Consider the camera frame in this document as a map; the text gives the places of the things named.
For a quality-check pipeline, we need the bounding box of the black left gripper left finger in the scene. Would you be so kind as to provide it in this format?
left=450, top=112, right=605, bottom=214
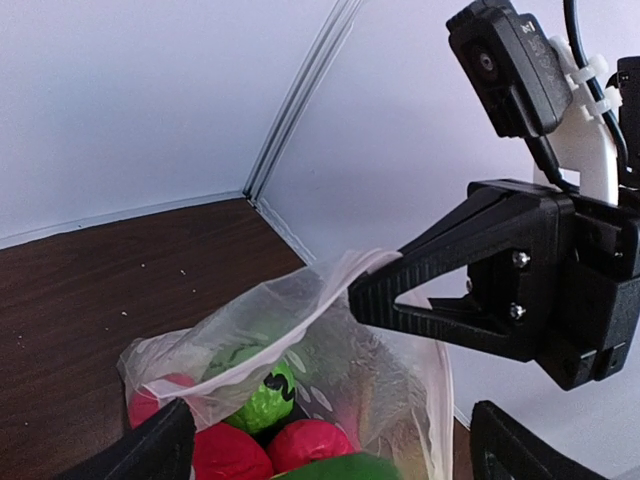
left=57, top=399, right=196, bottom=480

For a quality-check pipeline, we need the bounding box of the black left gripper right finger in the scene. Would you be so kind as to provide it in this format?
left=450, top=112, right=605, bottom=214
left=470, top=400, right=606, bottom=480

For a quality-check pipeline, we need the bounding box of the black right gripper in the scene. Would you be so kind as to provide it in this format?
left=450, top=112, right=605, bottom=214
left=348, top=179, right=639, bottom=391

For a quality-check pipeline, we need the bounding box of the red toy strawberry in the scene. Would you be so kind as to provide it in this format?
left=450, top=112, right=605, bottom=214
left=127, top=373, right=195, bottom=428

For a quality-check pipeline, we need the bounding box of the red toy tomato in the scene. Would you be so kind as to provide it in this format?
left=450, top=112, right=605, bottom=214
left=192, top=422, right=275, bottom=480

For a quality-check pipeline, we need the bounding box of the green toy cabbage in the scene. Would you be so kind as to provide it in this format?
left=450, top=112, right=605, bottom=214
left=225, top=361, right=296, bottom=435

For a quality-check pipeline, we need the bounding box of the red toy apple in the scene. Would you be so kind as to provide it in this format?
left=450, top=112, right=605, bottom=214
left=266, top=419, right=356, bottom=473

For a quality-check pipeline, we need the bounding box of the clear zip top bag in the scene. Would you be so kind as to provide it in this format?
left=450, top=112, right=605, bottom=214
left=118, top=249, right=454, bottom=479

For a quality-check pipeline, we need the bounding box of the green toy bell pepper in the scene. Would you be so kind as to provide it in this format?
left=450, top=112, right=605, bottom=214
left=274, top=453, right=402, bottom=480

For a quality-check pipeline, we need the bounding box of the black right camera cable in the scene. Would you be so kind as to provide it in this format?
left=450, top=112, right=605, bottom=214
left=524, top=0, right=631, bottom=194

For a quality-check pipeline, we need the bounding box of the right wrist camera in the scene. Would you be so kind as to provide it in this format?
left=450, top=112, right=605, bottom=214
left=444, top=0, right=624, bottom=206

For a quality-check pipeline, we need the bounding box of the right aluminium corner post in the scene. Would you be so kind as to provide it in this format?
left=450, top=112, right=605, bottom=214
left=243, top=0, right=366, bottom=205

